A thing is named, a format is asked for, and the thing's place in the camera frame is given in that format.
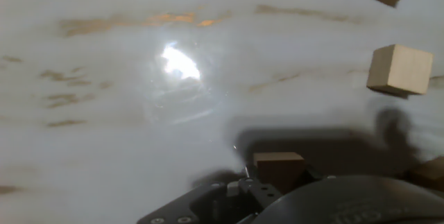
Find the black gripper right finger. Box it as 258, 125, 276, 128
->
305, 169, 322, 182

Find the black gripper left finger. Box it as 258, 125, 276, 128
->
225, 166, 282, 214

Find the marble pattern board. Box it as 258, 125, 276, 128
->
0, 0, 444, 224

